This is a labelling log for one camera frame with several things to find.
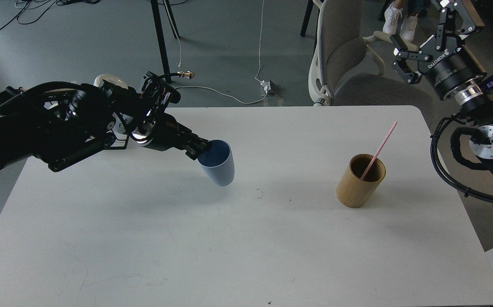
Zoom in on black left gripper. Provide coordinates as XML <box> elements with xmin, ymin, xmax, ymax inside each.
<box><xmin>133</xmin><ymin>113</ymin><xmax>212</xmax><ymax>160</ymax></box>

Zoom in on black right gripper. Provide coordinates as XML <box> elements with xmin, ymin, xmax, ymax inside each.
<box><xmin>389</xmin><ymin>0</ymin><xmax>487</xmax><ymax>100</ymax></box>

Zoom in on blue plastic cup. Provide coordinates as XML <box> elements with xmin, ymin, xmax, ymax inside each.
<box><xmin>197</xmin><ymin>139</ymin><xmax>235</xmax><ymax>186</ymax></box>

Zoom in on pink chopstick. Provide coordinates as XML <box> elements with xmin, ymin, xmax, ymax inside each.
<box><xmin>360</xmin><ymin>121</ymin><xmax>398</xmax><ymax>180</ymax></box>

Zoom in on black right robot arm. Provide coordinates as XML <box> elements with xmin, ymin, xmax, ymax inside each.
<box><xmin>390</xmin><ymin>0</ymin><xmax>493</xmax><ymax>203</ymax></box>

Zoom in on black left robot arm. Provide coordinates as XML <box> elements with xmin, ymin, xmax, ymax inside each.
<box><xmin>0</xmin><ymin>72</ymin><xmax>212</xmax><ymax>172</ymax></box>

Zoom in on white sneaker right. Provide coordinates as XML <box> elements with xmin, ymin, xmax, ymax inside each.
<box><xmin>400</xmin><ymin>16</ymin><xmax>418</xmax><ymax>43</ymax></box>

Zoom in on white sneaker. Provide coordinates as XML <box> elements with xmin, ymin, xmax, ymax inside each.
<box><xmin>400</xmin><ymin>16</ymin><xmax>418</xmax><ymax>43</ymax></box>
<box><xmin>383</xmin><ymin>3</ymin><xmax>403</xmax><ymax>35</ymax></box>

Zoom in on white sneaker left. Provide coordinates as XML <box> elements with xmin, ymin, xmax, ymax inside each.
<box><xmin>383</xmin><ymin>3</ymin><xmax>403</xmax><ymax>35</ymax></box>

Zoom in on grey office chair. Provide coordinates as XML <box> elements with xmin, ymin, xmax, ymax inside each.
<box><xmin>307</xmin><ymin>0</ymin><xmax>434</xmax><ymax>125</ymax></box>

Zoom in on white mug rear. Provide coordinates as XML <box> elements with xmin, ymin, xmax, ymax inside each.
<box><xmin>93</xmin><ymin>74</ymin><xmax>129</xmax><ymax>89</ymax></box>

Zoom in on bamboo cylinder holder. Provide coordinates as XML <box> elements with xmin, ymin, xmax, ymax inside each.
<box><xmin>336</xmin><ymin>154</ymin><xmax>386</xmax><ymax>209</ymax></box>

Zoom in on black table legs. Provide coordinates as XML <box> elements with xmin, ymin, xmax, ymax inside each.
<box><xmin>149</xmin><ymin>0</ymin><xmax>181</xmax><ymax>84</ymax></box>

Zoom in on white floor cable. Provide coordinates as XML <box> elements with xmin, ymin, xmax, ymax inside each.
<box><xmin>174</xmin><ymin>0</ymin><xmax>269</xmax><ymax>105</ymax></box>

